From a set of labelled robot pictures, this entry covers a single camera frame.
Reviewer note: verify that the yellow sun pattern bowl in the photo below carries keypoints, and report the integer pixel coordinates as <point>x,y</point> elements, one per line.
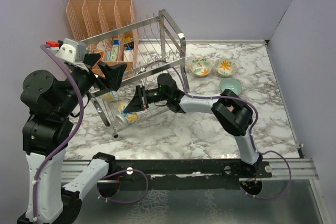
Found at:
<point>111,96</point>

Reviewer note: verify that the blue yellow floral bowl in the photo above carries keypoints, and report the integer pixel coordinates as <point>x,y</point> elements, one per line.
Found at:
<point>125,118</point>

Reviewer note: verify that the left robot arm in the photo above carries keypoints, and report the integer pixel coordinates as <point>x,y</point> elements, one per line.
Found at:
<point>47,132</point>

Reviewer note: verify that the black aluminium mounting rail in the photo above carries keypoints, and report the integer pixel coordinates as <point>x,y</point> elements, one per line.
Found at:
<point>184,174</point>

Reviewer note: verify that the peach plastic file organizer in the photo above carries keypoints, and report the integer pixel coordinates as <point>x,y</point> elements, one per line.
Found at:
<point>88,18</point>

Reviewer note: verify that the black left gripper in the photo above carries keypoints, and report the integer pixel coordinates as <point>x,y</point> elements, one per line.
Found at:
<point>113,73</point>

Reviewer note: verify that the white bowl orange flower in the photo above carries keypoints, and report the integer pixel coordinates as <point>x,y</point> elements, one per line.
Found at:
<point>225,67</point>

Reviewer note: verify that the white bowl green leaves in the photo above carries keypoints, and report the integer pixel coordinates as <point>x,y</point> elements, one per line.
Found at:
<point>200,66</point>

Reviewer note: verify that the blue cap bottle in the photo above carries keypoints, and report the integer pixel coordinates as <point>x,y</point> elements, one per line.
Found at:
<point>115,42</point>

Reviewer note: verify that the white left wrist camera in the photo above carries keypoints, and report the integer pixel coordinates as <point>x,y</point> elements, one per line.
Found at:
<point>73,52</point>

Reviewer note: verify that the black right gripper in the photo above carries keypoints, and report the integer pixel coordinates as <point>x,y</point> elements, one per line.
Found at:
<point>139,102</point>

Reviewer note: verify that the stainless steel dish rack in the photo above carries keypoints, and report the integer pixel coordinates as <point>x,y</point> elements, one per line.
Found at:
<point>159,45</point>

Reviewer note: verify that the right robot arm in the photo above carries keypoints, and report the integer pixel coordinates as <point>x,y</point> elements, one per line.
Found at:
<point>235,115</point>

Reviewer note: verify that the teal spiral bowl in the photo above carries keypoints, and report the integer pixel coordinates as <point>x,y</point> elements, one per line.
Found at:
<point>231,84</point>

